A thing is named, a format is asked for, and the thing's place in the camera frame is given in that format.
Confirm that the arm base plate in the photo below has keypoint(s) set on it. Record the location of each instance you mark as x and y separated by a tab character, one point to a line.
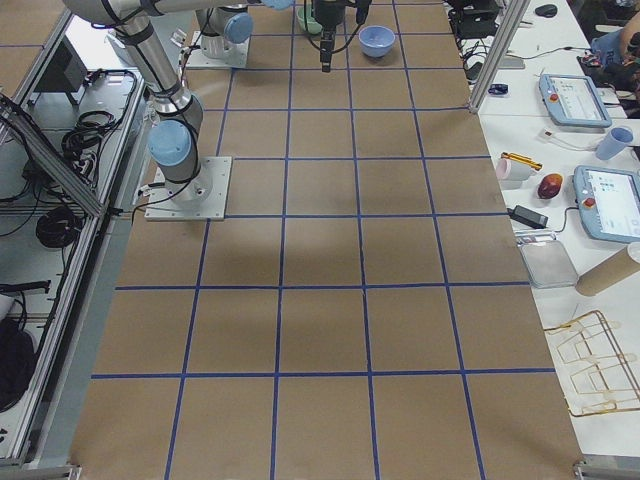
205	197
235	57

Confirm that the black computer mouse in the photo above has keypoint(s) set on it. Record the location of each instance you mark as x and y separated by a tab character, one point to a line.
546	11

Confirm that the red apple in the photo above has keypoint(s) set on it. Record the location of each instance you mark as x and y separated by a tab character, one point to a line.
550	186

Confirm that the black power adapter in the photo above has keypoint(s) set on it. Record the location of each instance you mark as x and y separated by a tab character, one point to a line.
527	217

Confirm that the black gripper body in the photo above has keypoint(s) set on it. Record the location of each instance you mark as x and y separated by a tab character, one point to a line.
327	14

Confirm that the far teach pendant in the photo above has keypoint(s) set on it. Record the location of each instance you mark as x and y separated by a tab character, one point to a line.
573	101

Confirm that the light blue plastic cup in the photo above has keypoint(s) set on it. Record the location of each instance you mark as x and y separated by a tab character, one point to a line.
614	142

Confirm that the clear lidded container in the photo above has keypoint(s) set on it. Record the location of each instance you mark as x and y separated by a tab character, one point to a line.
546	259

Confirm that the gold wire rack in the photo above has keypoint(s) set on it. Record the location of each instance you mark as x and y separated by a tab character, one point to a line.
598	376

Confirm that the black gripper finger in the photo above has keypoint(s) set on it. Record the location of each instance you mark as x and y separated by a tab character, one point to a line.
326	48

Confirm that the yellow black tool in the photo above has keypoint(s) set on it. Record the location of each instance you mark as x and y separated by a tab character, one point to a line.
522	159

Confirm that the near teach pendant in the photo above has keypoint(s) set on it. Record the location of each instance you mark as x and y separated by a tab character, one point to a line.
608	203

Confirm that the blue bowl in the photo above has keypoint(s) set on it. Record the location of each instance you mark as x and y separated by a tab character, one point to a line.
376	41

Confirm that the aluminium frame post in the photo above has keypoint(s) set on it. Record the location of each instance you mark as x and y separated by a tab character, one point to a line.
511	20

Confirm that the teach pendant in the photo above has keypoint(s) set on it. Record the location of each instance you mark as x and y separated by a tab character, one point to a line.
608	203
573	101

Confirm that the pink white mug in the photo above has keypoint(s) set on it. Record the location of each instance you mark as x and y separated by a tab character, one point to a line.
508	169

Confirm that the cardboard tube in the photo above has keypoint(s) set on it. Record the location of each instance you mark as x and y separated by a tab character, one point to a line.
610	271

